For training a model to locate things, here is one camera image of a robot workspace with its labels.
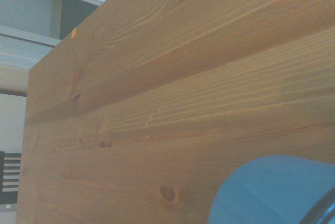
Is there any blue mug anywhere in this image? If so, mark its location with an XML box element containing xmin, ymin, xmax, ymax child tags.
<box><xmin>208</xmin><ymin>154</ymin><xmax>335</xmax><ymax>224</ymax></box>

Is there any black slatted object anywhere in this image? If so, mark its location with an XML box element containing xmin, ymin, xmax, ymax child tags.
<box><xmin>0</xmin><ymin>151</ymin><xmax>22</xmax><ymax>205</ymax></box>

